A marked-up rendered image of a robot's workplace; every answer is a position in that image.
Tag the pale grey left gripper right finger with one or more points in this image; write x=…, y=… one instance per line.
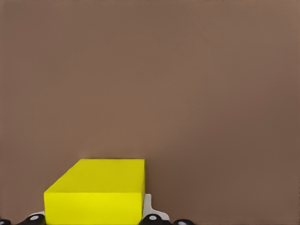
x=150, y=212

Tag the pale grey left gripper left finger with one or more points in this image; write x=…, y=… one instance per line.
x=32, y=219

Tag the yellow drawer box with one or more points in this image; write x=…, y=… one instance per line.
x=98, y=192

